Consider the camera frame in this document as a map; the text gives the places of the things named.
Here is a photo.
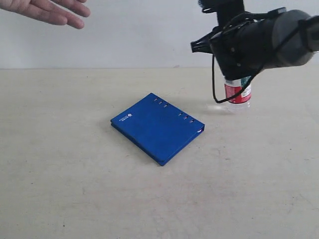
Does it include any person's bare hand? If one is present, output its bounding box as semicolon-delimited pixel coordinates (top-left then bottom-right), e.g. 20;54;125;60
0;0;91;29

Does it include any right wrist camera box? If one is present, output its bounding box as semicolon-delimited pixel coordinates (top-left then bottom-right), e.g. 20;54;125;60
198;0;245;26

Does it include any clear plastic water bottle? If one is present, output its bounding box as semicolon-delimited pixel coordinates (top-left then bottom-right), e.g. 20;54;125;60
224;77;252;113

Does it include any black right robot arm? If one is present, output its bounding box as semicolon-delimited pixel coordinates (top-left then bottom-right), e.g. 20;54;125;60
191;7;319;81

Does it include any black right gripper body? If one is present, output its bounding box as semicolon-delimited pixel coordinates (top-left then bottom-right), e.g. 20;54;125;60
190;20;267;80

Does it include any blue ring binder notebook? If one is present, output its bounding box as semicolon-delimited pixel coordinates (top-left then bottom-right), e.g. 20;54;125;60
110;93;205;166

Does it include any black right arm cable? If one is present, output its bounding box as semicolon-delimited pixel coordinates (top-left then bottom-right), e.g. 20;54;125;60
211;14;312;104

